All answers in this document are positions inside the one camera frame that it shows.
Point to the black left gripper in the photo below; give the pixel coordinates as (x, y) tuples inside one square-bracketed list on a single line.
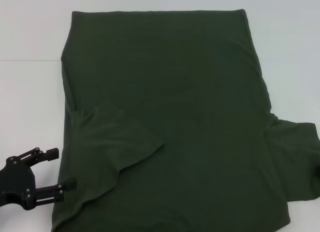
[(17, 182)]

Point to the dark green t-shirt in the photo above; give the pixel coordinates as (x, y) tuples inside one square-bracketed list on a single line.
[(175, 92)]

